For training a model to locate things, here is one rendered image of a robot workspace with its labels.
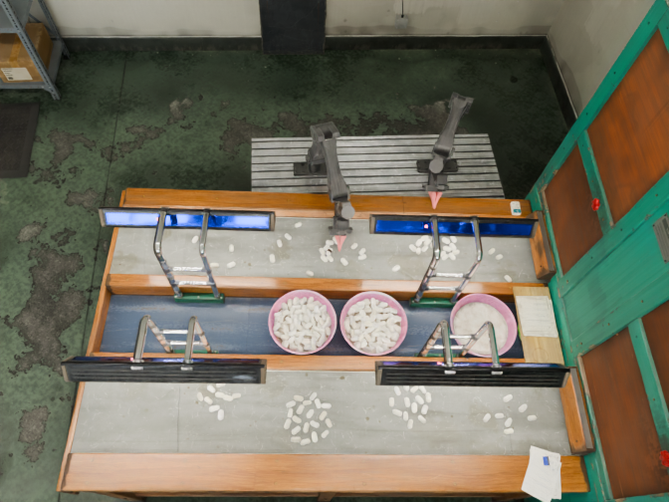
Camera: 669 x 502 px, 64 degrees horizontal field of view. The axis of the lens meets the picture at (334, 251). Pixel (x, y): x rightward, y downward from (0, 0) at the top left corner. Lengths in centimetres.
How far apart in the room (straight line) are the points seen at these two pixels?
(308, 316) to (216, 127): 185
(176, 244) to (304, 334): 67
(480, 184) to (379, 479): 144
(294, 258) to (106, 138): 188
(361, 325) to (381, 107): 202
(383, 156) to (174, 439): 157
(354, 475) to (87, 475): 90
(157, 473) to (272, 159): 145
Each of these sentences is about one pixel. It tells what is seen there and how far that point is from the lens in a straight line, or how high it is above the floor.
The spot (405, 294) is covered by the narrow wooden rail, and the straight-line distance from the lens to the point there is 224.
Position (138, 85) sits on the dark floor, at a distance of 404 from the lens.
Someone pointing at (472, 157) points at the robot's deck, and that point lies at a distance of 279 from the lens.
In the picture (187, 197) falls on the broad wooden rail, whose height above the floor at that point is 76.
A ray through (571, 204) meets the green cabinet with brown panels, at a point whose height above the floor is 105.
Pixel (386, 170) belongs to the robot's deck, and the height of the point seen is 67.
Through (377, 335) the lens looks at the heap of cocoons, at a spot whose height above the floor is 74.
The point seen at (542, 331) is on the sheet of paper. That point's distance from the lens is 230.
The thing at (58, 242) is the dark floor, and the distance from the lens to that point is 344.
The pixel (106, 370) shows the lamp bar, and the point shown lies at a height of 110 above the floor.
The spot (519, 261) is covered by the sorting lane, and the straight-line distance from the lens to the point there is 245.
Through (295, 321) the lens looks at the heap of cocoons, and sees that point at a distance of 215.
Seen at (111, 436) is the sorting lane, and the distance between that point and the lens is 215.
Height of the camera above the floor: 276
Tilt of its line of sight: 62 degrees down
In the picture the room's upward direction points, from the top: 7 degrees clockwise
